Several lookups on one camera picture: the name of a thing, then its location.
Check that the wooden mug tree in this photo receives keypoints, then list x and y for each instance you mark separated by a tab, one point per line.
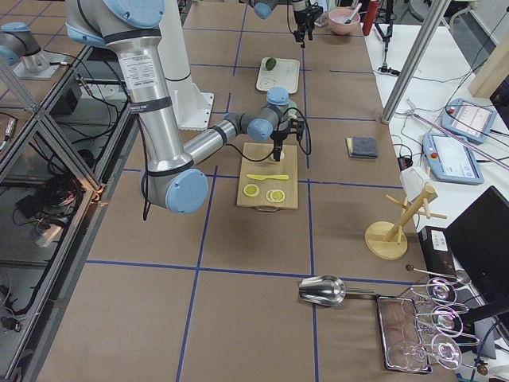
387	240

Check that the white bear tray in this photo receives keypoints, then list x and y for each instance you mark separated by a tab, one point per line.
285	75

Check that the lemon slice upper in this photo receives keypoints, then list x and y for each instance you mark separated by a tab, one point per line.
251	190

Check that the yellow plastic knife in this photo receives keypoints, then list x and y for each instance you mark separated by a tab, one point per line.
263	177

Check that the teach pendant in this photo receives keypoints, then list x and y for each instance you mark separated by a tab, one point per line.
468	119
450	160

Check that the bamboo cutting board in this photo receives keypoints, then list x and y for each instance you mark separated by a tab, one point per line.
268	185

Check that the teach pendant near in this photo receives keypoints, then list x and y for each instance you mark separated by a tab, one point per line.
450	160

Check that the metal scoop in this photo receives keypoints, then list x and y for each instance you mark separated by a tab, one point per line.
329	290

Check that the yellow sponge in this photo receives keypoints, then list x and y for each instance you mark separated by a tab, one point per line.
348	141

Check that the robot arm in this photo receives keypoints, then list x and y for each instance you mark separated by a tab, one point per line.
171	180
264	8

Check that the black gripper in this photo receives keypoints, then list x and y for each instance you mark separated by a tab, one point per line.
279	134
305	14

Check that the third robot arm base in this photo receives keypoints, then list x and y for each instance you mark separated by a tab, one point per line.
20	50

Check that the green avocado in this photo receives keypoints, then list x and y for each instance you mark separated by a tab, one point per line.
270	64

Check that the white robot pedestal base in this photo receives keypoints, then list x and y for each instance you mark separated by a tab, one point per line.
192	107

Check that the black laptop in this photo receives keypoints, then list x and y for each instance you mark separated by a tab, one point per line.
478	238

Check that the mint green bowl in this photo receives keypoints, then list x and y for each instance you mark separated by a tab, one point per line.
292	109

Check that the pink bowl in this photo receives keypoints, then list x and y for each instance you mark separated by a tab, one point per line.
341	21

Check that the red cylinder bottle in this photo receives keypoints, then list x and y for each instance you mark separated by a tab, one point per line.
370	16

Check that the black tripod stick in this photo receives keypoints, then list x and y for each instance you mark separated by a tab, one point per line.
389	20

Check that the grey folded cloth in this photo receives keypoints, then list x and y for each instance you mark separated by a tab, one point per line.
364	147

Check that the white steamed bun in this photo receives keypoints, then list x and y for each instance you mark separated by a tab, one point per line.
281	157

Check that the dark glass tray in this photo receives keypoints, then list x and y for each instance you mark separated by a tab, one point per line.
397	327

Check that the aluminium frame post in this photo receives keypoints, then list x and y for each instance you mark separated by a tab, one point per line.
417	51

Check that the teach pendant far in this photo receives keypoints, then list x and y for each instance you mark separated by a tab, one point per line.
468	119

